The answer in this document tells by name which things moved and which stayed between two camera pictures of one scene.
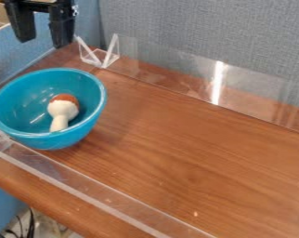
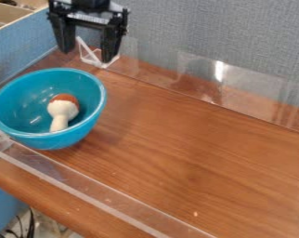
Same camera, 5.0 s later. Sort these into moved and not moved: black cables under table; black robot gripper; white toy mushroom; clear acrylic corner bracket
Moved: black robot gripper
Not moved: clear acrylic corner bracket; white toy mushroom; black cables under table
